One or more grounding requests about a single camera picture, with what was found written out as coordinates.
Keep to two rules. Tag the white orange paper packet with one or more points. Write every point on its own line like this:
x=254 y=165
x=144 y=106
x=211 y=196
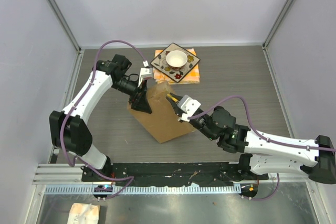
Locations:
x=83 y=214

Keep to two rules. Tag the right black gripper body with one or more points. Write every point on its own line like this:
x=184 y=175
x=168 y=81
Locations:
x=201 y=121

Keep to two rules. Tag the square floral ceramic plate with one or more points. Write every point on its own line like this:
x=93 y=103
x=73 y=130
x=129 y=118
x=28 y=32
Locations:
x=175 y=74

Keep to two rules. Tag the white ceramic bowl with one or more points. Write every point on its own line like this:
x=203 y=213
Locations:
x=176 y=59

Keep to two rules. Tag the white slotted cable duct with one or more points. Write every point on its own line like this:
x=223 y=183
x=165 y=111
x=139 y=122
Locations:
x=132 y=190

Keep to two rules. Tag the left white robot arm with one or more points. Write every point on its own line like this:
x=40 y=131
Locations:
x=68 y=127

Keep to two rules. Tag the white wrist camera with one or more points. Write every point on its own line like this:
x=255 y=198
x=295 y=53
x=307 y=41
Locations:
x=146 y=73
x=188 y=106

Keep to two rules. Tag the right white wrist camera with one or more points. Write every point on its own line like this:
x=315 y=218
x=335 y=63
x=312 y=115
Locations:
x=188 y=106

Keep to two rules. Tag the orange checkered folded cloth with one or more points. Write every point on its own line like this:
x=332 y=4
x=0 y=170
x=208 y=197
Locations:
x=193 y=77

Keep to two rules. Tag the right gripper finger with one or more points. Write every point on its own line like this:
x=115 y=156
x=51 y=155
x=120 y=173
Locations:
x=175 y=107
x=178 y=96

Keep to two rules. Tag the yellow utility knife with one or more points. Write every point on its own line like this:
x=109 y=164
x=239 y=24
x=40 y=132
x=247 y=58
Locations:
x=173 y=98

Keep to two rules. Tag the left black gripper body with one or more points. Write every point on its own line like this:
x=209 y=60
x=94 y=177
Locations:
x=135 y=90

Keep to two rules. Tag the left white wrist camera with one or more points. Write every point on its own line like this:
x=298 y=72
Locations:
x=146 y=73

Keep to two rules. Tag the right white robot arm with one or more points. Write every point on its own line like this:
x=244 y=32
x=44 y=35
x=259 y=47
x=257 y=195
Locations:
x=260 y=153

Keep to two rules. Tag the aluminium frame rail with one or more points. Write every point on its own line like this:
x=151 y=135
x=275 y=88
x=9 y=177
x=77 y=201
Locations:
x=57 y=174

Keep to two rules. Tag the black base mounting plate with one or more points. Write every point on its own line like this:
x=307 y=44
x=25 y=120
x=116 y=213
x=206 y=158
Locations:
x=209 y=174

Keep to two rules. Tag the brown cardboard express box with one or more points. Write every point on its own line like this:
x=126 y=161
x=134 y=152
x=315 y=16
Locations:
x=162 y=123

